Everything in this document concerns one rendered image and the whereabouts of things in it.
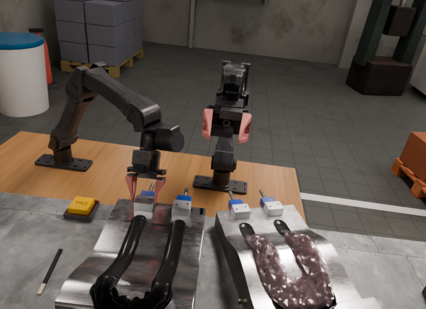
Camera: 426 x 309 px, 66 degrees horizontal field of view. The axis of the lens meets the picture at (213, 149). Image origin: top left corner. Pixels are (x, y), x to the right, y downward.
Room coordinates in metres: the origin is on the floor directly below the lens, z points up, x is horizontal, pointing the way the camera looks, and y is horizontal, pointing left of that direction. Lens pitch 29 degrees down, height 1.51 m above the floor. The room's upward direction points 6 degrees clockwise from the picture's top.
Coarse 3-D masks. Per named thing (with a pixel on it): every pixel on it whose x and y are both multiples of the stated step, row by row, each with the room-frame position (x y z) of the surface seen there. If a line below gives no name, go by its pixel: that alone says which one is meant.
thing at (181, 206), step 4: (184, 192) 0.81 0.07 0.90; (180, 196) 0.78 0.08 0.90; (184, 196) 0.78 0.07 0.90; (188, 196) 0.78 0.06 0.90; (176, 200) 0.74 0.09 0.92; (180, 200) 0.74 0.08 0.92; (184, 200) 0.76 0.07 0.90; (188, 200) 0.76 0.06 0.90; (176, 204) 0.72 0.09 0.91; (180, 204) 0.72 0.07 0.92; (184, 204) 0.72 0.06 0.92; (188, 204) 0.73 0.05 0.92; (172, 208) 0.71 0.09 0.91; (176, 208) 0.71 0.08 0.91; (180, 208) 0.71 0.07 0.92; (184, 208) 0.71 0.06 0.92; (188, 208) 0.71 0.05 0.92; (172, 212) 0.71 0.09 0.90; (176, 212) 0.71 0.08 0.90; (180, 212) 0.71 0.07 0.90; (184, 212) 0.71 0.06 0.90; (188, 212) 0.71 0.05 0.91; (188, 216) 0.71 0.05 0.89
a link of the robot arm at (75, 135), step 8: (88, 96) 0.94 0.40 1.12; (96, 96) 0.97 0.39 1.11; (72, 104) 0.93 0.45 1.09; (80, 104) 0.93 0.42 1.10; (88, 104) 0.97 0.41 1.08; (64, 112) 0.97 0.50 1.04; (72, 112) 0.95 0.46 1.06; (80, 112) 0.96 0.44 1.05; (64, 120) 0.97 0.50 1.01; (72, 120) 0.96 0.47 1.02; (80, 120) 0.99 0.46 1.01; (56, 128) 0.99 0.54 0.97; (64, 128) 0.98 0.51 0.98; (72, 128) 0.98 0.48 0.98; (56, 136) 0.99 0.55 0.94; (64, 136) 0.97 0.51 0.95; (72, 136) 1.01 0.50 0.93; (64, 144) 0.99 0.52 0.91
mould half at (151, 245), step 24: (120, 216) 0.68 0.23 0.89; (168, 216) 0.70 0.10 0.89; (192, 216) 0.71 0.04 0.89; (120, 240) 0.60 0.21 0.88; (144, 240) 0.60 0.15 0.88; (192, 240) 0.62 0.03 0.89; (96, 264) 0.50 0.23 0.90; (144, 264) 0.53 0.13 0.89; (192, 264) 0.55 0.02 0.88; (72, 288) 0.41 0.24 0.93; (120, 288) 0.42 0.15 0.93; (144, 288) 0.43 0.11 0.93; (192, 288) 0.45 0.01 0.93
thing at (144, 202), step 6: (150, 186) 0.82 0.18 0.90; (144, 192) 0.77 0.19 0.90; (150, 192) 0.78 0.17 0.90; (138, 198) 0.73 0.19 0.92; (144, 198) 0.73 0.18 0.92; (150, 198) 0.74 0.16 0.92; (138, 204) 0.71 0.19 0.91; (144, 204) 0.71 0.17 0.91; (150, 204) 0.71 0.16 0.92; (138, 210) 0.71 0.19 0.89; (144, 210) 0.71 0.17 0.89; (150, 210) 0.71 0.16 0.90
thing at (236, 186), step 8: (200, 176) 1.03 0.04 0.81; (208, 176) 1.03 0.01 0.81; (216, 176) 0.97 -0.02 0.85; (224, 176) 0.97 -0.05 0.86; (200, 184) 0.98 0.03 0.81; (208, 184) 0.99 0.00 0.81; (216, 184) 0.97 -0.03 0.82; (224, 184) 0.97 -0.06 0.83; (232, 184) 1.00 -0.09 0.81; (240, 184) 1.01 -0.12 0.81; (232, 192) 0.96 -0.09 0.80; (240, 192) 0.96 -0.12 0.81
